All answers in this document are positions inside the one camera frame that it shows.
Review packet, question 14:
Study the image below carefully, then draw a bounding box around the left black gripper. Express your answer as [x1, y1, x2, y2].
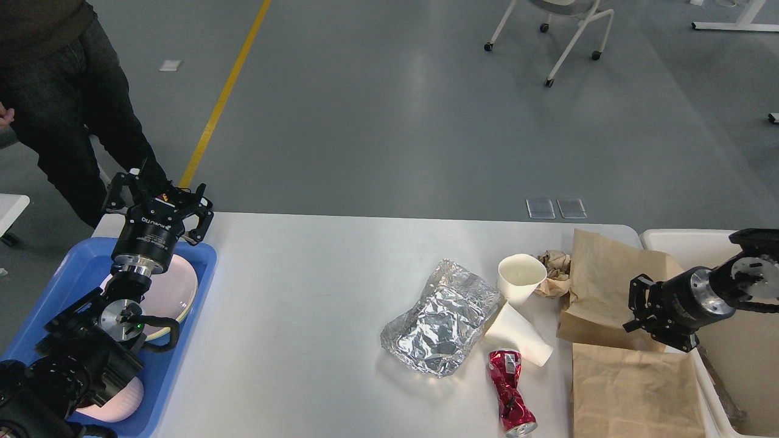
[101, 157, 214, 276]

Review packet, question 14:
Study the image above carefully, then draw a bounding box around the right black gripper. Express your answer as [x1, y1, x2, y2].
[623, 266, 736, 352]

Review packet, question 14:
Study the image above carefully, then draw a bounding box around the brown paper bag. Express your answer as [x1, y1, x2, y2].
[557, 229, 682, 352]
[572, 343, 706, 437]

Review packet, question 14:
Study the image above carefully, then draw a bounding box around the pink plate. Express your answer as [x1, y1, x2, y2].
[97, 255, 198, 341]

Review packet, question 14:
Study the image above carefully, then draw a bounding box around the pink mug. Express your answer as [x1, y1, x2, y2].
[75, 377, 144, 423]

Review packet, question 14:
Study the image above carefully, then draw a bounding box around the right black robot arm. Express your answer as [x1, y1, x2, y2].
[623, 228, 778, 352]

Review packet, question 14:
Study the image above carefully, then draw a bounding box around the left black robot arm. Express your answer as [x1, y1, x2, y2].
[2, 169, 214, 437]

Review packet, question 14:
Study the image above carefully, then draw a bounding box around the white plastic bin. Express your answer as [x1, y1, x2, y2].
[640, 228, 778, 437]

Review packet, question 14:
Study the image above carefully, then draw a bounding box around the blue plastic tray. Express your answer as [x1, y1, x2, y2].
[2, 237, 217, 437]

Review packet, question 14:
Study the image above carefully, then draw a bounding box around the crumpled brown paper ball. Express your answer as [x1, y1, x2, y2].
[534, 250, 572, 297]

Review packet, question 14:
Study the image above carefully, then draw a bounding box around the white paper on floor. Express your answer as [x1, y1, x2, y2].
[158, 59, 183, 72]

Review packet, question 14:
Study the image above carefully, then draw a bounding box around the white side table left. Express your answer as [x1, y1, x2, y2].
[1, 193, 30, 247]

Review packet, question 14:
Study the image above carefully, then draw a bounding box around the upright white paper cup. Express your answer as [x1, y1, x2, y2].
[496, 253, 547, 307]

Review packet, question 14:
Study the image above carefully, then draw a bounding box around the person in dark clothes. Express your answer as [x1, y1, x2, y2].
[1, 1, 189, 228]

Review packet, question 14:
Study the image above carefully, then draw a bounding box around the lying white paper cup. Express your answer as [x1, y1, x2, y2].
[484, 303, 554, 367]

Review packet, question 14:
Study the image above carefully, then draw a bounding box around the left clear floor plate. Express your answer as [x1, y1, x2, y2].
[526, 198, 556, 221]

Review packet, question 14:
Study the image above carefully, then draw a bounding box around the crushed red can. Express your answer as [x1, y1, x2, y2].
[487, 349, 538, 437]

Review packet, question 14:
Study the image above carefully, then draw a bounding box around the crumpled aluminium foil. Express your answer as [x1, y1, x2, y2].
[379, 260, 505, 379]

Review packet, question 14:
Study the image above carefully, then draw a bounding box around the white chair top right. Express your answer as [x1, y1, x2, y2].
[483, 0, 615, 88]

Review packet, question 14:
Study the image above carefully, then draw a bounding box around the white table frame corner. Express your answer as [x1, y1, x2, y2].
[691, 1, 778, 33]

